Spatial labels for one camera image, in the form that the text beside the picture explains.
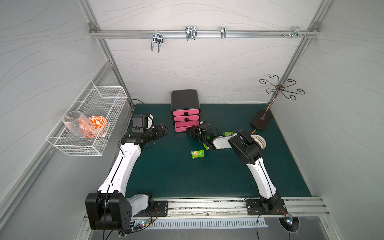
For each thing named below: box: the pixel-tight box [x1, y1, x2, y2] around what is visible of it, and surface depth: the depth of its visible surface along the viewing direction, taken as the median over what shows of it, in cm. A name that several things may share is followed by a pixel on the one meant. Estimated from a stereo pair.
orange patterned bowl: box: [85, 115, 107, 139], surface depth 68 cm
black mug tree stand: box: [251, 74, 306, 130], surface depth 100 cm
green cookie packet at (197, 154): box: [190, 149, 205, 160], surface depth 95 cm
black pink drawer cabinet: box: [171, 89, 201, 133], surface depth 103 cm
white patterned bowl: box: [250, 134, 267, 150], surface depth 98 cm
